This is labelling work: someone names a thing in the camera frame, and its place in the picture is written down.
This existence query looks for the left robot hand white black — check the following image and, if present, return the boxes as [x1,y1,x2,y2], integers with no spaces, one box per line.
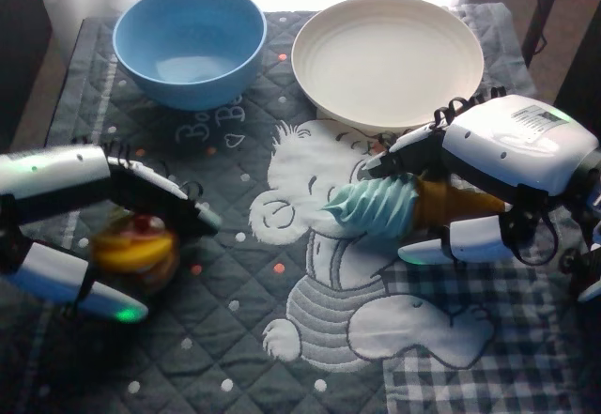
[0,144,224,325]

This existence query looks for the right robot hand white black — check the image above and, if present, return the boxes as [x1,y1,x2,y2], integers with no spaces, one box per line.
[363,93,601,266]

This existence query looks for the toy cupcake with fruit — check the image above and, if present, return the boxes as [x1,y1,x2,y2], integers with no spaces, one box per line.
[89,213,182,297]

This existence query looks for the toy ice cream cone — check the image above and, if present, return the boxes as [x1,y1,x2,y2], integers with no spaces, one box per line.
[320,172,512,247]

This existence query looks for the cream white plate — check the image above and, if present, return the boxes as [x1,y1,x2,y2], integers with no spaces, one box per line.
[290,0,485,134]

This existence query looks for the blue bowl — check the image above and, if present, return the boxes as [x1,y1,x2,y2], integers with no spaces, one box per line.
[111,0,269,112]

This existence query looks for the black stand leg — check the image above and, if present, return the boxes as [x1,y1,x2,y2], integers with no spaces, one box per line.
[519,0,570,69]

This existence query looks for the grey quilt with bear print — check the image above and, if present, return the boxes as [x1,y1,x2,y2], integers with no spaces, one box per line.
[0,3,601,414]

